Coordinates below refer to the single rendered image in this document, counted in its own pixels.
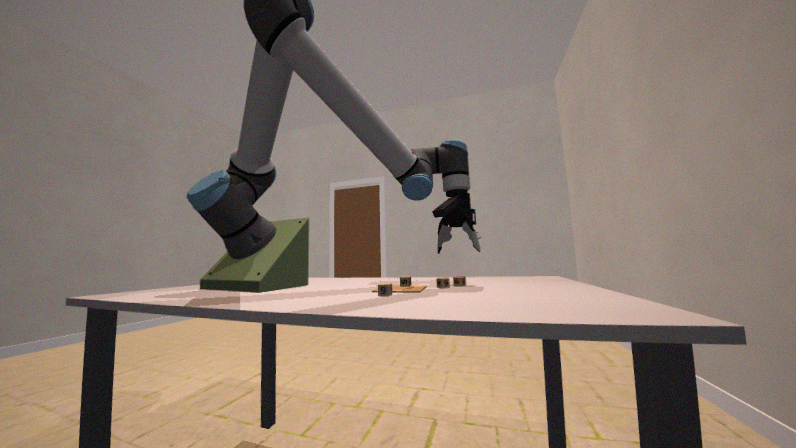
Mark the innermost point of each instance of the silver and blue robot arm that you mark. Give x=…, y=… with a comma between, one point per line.
x=225, y=198

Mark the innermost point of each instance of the tan flat mat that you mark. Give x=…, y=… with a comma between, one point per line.
x=412, y=288

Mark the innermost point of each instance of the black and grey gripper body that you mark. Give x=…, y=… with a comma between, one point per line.
x=454, y=218

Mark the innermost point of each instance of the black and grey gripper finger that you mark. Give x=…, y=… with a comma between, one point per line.
x=468, y=228
x=443, y=234

